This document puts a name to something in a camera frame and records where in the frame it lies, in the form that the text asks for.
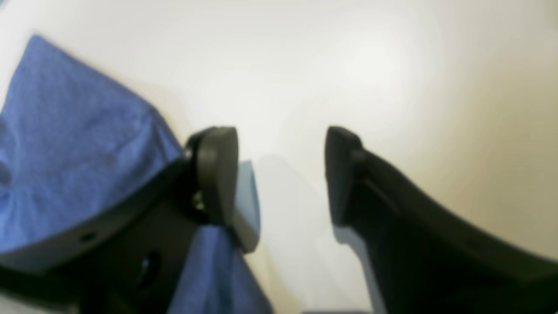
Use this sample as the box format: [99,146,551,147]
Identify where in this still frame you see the blue T-shirt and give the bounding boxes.
[1,34,273,314]

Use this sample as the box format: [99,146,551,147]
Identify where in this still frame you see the image right gripper right finger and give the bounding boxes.
[325,126,558,314]

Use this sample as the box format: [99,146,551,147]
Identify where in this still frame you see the image right gripper white left finger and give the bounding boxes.
[1,127,261,314]

